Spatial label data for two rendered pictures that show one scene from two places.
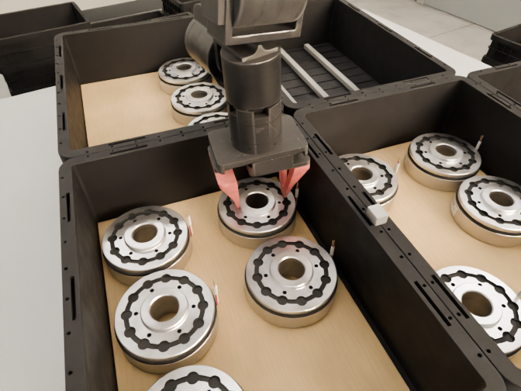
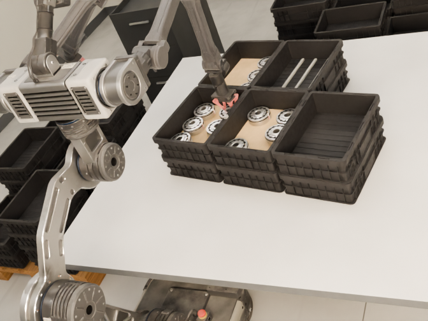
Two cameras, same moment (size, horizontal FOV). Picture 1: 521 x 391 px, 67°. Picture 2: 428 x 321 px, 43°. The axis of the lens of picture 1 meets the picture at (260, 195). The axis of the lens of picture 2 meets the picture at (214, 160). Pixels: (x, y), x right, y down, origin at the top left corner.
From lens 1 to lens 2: 2.20 m
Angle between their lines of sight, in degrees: 50
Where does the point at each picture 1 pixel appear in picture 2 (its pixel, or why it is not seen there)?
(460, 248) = (259, 140)
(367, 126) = (275, 100)
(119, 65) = (253, 54)
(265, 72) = (213, 79)
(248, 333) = (204, 135)
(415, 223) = (260, 131)
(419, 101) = (292, 96)
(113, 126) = (232, 78)
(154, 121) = (244, 79)
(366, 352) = not seen: hidden behind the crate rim
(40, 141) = not seen: hidden behind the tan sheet
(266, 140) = (218, 93)
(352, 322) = not seen: hidden behind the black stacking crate
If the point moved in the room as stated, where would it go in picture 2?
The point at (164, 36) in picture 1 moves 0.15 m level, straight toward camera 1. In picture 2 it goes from (268, 46) to (251, 63)
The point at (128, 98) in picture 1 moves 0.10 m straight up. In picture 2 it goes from (246, 68) to (241, 51)
